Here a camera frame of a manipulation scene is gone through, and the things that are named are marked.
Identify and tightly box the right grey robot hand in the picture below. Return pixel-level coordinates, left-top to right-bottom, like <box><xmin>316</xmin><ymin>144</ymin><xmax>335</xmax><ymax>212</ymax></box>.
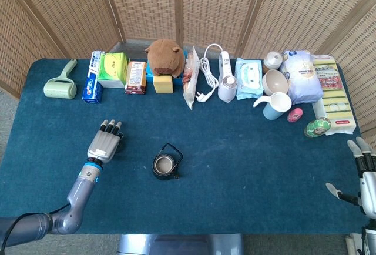
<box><xmin>325</xmin><ymin>136</ymin><xmax>376</xmax><ymax>217</ymax></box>

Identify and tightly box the yellow sponge multipack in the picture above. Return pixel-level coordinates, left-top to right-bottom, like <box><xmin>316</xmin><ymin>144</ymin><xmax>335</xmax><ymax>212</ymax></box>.
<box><xmin>311</xmin><ymin>55</ymin><xmax>357</xmax><ymax>136</ymax></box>

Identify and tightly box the light blue wet wipes pack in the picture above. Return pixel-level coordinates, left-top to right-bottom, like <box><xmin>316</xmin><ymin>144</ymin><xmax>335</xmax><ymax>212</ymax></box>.
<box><xmin>235</xmin><ymin>57</ymin><xmax>264</xmax><ymax>100</ymax></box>

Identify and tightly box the yellow sponge block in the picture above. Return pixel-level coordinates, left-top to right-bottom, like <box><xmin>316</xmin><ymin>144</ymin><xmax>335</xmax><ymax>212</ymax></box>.
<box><xmin>152</xmin><ymin>75</ymin><xmax>174</xmax><ymax>94</ymax></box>

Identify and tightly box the small pink egg toy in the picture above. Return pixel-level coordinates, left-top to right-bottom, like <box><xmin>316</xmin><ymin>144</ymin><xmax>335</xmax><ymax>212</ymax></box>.
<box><xmin>287</xmin><ymin>108</ymin><xmax>304</xmax><ymax>123</ymax></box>

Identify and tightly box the brown capybara plush toy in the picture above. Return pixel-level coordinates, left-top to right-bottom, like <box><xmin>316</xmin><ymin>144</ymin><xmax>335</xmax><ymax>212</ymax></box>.
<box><xmin>144</xmin><ymin>38</ymin><xmax>186</xmax><ymax>78</ymax></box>

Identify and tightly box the white lidded jar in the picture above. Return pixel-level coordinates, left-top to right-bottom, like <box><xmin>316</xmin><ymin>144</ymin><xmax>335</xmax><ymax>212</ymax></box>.
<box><xmin>263</xmin><ymin>51</ymin><xmax>284</xmax><ymax>74</ymax></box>

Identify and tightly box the white power cable with plug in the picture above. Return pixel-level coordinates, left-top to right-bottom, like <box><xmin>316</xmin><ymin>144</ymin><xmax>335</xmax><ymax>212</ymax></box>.
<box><xmin>196</xmin><ymin>43</ymin><xmax>223</xmax><ymax>103</ymax></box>

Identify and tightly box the beige bowl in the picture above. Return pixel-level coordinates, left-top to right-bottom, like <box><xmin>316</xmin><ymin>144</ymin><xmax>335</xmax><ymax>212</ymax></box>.
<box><xmin>261</xmin><ymin>69</ymin><xmax>290</xmax><ymax>96</ymax></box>

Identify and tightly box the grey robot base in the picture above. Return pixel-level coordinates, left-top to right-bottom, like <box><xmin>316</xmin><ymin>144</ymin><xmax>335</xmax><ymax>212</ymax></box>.
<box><xmin>116</xmin><ymin>233</ymin><xmax>245</xmax><ymax>255</ymax></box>

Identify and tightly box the blue white toothpaste box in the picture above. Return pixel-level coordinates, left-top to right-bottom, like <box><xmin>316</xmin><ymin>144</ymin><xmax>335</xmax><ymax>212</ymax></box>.
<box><xmin>82</xmin><ymin>50</ymin><xmax>105</xmax><ymax>105</ymax></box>

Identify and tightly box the wicker folding screen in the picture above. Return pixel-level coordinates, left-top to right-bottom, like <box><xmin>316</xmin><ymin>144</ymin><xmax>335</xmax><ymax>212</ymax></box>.
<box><xmin>0</xmin><ymin>0</ymin><xmax>376</xmax><ymax>150</ymax></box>

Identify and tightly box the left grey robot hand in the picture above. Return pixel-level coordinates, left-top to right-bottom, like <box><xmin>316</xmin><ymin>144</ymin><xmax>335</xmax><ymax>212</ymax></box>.
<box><xmin>86</xmin><ymin>119</ymin><xmax>125</xmax><ymax>163</ymax></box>

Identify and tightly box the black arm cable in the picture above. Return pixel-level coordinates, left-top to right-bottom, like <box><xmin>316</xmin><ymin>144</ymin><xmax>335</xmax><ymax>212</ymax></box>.
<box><xmin>0</xmin><ymin>203</ymin><xmax>73</xmax><ymax>247</ymax></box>

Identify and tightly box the blue cup with white handle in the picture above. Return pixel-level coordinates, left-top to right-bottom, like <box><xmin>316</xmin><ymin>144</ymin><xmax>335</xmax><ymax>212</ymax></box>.
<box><xmin>253</xmin><ymin>92</ymin><xmax>293</xmax><ymax>120</ymax></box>

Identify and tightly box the blue plastic box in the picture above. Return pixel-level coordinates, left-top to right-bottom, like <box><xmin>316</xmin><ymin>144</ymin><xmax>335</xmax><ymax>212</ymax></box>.
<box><xmin>146</xmin><ymin>49</ymin><xmax>189</xmax><ymax>86</ymax></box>

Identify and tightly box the orange brown drink carton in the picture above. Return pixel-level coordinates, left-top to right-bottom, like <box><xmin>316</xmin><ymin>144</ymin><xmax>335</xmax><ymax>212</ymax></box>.
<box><xmin>124</xmin><ymin>61</ymin><xmax>147</xmax><ymax>95</ymax></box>

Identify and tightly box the black cast iron teapot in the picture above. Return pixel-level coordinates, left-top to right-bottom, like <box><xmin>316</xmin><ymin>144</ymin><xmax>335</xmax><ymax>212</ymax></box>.
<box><xmin>151</xmin><ymin>143</ymin><xmax>184</xmax><ymax>181</ymax></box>

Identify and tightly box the green tissue box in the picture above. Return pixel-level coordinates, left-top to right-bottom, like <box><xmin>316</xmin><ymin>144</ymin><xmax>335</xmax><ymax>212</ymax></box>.
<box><xmin>97</xmin><ymin>52</ymin><xmax>129</xmax><ymax>89</ymax></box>

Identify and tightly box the green lint roller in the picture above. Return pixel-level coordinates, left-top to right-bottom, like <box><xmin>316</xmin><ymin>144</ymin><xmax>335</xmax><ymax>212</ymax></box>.
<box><xmin>43</xmin><ymin>58</ymin><xmax>78</xmax><ymax>100</ymax></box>

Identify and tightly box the green printed can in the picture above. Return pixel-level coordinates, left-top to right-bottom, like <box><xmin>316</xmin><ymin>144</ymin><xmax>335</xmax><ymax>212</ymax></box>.
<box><xmin>304</xmin><ymin>116</ymin><xmax>332</xmax><ymax>139</ymax></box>

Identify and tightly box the white blue soft bag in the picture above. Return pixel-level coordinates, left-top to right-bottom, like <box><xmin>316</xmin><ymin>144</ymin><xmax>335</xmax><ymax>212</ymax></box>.
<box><xmin>279</xmin><ymin>49</ymin><xmax>321</xmax><ymax>105</ymax></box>

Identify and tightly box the clear snack packet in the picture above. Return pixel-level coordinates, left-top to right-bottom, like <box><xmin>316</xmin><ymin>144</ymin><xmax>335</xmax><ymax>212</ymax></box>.
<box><xmin>182</xmin><ymin>46</ymin><xmax>201</xmax><ymax>111</ymax></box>

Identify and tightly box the blue table cloth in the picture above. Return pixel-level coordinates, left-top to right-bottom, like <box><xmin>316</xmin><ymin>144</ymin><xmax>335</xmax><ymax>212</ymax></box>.
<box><xmin>0</xmin><ymin>58</ymin><xmax>371</xmax><ymax>236</ymax></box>

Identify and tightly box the white handheld appliance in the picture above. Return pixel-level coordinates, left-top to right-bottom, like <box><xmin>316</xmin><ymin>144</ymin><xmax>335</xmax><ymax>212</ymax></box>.
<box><xmin>217</xmin><ymin>51</ymin><xmax>238</xmax><ymax>103</ymax></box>

